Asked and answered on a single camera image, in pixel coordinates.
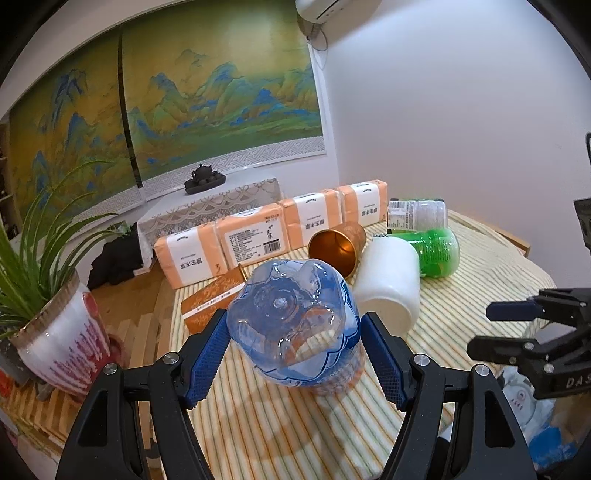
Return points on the orange white tissue pack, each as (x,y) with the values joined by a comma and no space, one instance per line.
(251,237)
(189,256)
(364,201)
(311,217)

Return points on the copper metal cup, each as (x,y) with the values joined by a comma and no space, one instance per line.
(337,249)

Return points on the white and blue package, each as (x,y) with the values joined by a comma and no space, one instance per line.
(526,406)

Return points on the red saucer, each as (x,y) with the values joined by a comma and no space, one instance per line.
(119,353)

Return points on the green plastic bottle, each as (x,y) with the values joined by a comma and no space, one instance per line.
(434,253)

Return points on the wooden shelf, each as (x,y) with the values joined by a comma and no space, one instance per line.
(7,184)

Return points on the clear blue plastic bottle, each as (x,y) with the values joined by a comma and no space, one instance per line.
(291,323)

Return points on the black cloth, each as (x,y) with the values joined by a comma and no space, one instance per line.
(115,258)

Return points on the clear bottle with white label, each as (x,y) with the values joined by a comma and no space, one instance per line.
(415,214)

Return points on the white air conditioner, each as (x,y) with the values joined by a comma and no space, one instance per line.
(321,8)

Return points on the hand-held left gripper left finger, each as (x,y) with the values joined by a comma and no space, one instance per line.
(207,364)

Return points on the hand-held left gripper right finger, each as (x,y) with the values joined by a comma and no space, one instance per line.
(384,364)

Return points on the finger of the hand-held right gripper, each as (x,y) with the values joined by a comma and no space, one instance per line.
(498,348)
(508,310)

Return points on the white plastic cup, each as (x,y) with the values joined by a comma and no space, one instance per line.
(390,281)

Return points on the flat orange patterned box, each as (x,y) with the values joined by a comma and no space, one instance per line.
(210,302)

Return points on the striped yellow table cloth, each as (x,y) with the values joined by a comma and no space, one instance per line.
(485,267)

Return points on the dark tea set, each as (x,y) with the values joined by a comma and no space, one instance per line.
(203,181)

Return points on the landscape wall painting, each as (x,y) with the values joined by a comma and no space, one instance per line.
(207,92)

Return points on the green plant in white pot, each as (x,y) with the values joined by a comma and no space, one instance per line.
(60,332)

